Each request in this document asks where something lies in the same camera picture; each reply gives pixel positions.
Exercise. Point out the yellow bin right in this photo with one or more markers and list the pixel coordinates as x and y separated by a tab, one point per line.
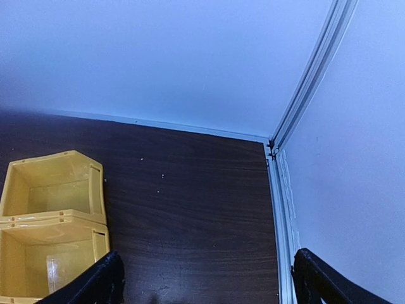
68	183

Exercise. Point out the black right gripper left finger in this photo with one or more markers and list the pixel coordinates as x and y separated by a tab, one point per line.
103	282

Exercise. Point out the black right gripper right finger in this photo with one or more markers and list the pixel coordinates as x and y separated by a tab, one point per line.
317	282

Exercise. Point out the yellow bin middle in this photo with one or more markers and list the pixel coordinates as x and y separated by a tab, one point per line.
41	257

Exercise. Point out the aluminium right corner post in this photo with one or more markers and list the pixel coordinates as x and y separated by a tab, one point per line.
332	33

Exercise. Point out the yellow bin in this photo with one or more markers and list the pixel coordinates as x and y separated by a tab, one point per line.
41	257
68	183

